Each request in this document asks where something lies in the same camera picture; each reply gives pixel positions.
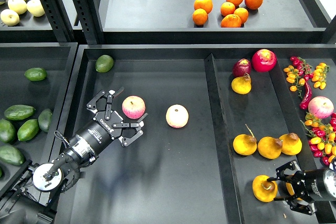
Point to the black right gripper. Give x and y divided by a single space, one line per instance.
315 185

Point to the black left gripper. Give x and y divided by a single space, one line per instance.
108 124

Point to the dark green avocado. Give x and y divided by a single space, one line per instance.
12 155

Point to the yellow pear right bin bottom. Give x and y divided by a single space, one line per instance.
290 188

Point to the yellow pear bin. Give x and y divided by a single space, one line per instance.
290 188
245 144
270 147
291 144

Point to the yellow pear right bin middle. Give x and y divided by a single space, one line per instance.
291 144

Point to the green avocado top of bin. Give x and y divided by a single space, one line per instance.
104 63

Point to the dark avocado tray edge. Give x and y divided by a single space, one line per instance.
44 120

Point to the yellow pear right bin left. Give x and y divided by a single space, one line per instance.
245 144

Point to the green avocado left tray top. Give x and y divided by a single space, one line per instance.
35 74

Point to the dark avocado left tray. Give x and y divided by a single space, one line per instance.
19 112

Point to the dark avocado far left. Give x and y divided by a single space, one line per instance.
7 131

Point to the yellow pear under gripper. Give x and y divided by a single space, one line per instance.
241 85

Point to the pale yellow pear right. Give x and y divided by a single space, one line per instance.
35 8

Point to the pale yellow pear front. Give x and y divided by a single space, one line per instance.
9 17

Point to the pale yellow pear middle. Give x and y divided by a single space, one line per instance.
19 6

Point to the pink red apple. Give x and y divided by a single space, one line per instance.
133 107

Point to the lower cherry tomato bunch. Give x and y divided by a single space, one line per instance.
321 137

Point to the cherry tomato bunch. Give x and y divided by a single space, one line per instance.
321 137
299 73

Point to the pale pink apple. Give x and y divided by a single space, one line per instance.
177 116

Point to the black bin divider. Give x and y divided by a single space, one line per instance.
224 154

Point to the black left tray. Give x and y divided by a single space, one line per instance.
57 60

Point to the red chili pepper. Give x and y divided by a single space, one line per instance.
307 97

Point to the pink apple right tray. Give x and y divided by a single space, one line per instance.
321 107

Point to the black centre bin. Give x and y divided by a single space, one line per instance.
171 175

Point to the black upper shelf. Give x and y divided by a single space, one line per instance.
170 22

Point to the black shelf upright left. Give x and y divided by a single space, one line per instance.
59 20

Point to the black shelf upright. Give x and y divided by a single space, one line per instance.
89 18
59 20

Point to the upper cherry tomato bunch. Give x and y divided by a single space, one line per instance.
299 73

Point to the black shelf upright centre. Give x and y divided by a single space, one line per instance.
89 18

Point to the bright red apple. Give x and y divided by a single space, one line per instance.
263 60

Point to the dark red apple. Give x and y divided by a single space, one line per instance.
241 67

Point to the orange far left lower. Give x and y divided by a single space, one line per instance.
200 16

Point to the orange far left upper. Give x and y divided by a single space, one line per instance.
206 5

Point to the orange front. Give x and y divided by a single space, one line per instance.
231 21

